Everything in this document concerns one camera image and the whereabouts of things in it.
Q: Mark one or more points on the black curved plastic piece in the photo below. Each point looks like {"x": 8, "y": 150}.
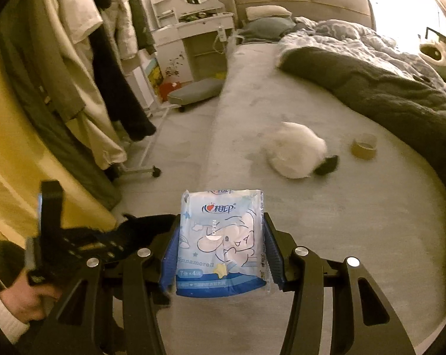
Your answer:
{"x": 328, "y": 165}

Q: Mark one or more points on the white t-shirt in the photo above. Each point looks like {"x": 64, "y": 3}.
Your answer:
{"x": 75, "y": 14}

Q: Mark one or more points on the white vanity table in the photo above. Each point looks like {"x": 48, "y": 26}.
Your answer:
{"x": 193, "y": 44}

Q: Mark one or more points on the person's left forearm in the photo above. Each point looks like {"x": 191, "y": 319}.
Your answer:
{"x": 1, "y": 303}

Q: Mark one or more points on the yellow framed picture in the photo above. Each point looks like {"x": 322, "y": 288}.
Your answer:
{"x": 154, "y": 77}

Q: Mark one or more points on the yellow curtain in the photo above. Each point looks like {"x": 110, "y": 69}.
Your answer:
{"x": 12, "y": 155}

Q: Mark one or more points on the olive knitted cardigan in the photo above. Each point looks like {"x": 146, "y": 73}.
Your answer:
{"x": 38, "y": 44}

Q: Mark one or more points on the beige pillow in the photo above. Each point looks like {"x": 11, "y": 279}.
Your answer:
{"x": 267, "y": 12}

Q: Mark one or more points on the white padded jacket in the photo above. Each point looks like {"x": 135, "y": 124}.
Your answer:
{"x": 117, "y": 26}

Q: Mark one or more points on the hanging clothes on rack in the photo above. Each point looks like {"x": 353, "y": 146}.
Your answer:
{"x": 67, "y": 155}

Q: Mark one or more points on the white cat bed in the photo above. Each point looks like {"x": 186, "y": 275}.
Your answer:
{"x": 435, "y": 52}

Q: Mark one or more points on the brown tape roll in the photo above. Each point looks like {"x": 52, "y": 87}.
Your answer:
{"x": 365, "y": 148}

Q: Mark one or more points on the white fluffy plush item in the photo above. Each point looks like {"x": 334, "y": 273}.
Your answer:
{"x": 295, "y": 148}

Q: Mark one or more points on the beige long garment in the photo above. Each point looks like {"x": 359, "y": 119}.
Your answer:
{"x": 93, "y": 133}

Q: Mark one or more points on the red box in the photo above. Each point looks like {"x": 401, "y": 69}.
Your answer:
{"x": 168, "y": 90}

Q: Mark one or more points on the dark long coat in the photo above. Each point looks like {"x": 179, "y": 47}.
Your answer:
{"x": 125, "y": 96}

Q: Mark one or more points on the grey green pillow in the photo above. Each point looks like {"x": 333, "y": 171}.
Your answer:
{"x": 267, "y": 29}

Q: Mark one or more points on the bed with grey sheet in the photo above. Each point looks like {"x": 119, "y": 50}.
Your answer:
{"x": 282, "y": 199}

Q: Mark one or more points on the blue patterned duvet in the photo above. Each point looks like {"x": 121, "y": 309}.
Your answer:
{"x": 356, "y": 37}

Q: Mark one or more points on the person's left hand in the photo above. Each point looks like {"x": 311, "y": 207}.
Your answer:
{"x": 27, "y": 299}

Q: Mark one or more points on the grey cushioned stool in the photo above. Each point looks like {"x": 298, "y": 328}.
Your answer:
{"x": 193, "y": 92}

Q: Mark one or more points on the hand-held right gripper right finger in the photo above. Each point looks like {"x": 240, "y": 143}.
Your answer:
{"x": 274, "y": 255}

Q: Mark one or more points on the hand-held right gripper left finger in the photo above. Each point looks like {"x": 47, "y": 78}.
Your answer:
{"x": 171, "y": 259}

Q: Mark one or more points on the dark green vest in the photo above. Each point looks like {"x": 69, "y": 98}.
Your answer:
{"x": 141, "y": 11}

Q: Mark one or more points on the grey fuzzy blanket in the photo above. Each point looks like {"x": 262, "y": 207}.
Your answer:
{"x": 385, "y": 92}

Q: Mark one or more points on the blue white tissue pack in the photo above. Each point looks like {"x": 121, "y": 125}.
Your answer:
{"x": 223, "y": 244}

